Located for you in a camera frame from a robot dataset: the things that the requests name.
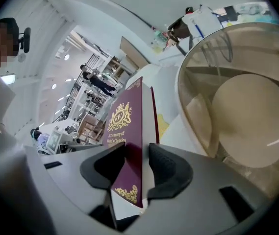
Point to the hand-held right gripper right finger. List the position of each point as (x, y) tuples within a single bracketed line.
[(171, 175)]

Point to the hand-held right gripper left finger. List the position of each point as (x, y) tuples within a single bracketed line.
[(100, 170)]

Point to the maroon hardcover book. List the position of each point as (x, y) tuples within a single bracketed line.
[(127, 124)]

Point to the round glass coffee table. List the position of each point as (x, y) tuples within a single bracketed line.
[(252, 121)]

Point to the white patterned box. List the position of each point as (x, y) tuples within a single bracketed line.
[(54, 141)]

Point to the black metal railing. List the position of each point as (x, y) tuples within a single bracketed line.
[(80, 87)]

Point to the person's beige shirt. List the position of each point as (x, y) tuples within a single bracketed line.
[(2, 180)]

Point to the wooden cabinet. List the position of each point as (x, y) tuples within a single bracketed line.
[(129, 51)]

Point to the black bag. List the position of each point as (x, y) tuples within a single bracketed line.
[(178, 28)]

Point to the white tote bag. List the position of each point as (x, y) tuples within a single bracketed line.
[(203, 21)]

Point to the black head-mounted camera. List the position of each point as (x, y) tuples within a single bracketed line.
[(26, 40)]

